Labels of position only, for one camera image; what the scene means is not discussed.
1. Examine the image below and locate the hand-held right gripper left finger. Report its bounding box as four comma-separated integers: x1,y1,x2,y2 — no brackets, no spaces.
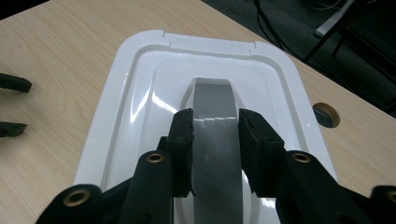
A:
164,107,196,199

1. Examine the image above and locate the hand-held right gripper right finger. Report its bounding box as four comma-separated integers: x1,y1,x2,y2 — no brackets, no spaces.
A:
237,107,286,199

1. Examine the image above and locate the white lid with grey handle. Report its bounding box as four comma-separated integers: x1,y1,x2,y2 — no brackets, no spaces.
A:
72,29,339,224

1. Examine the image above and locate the black folding chair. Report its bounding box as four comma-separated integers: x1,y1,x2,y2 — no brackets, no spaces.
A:
302,0,396,115

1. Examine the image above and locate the black floor cable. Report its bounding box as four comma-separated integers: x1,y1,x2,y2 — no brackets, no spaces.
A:
252,0,301,60

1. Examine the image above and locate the white metal desk frame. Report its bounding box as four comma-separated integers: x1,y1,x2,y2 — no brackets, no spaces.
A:
314,0,358,38

